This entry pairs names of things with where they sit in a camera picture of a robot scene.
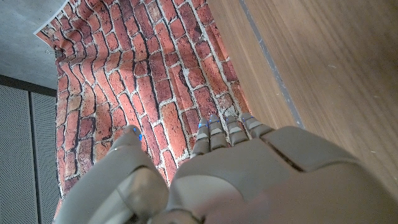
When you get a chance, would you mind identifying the red brick print backdrop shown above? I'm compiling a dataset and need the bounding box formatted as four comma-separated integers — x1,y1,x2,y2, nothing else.
33,0,251,200

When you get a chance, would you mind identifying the black binder clip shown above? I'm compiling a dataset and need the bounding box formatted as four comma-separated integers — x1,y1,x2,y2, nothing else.
44,49,65,60

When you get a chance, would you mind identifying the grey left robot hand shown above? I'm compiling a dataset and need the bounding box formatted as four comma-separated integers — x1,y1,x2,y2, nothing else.
53,111,398,224

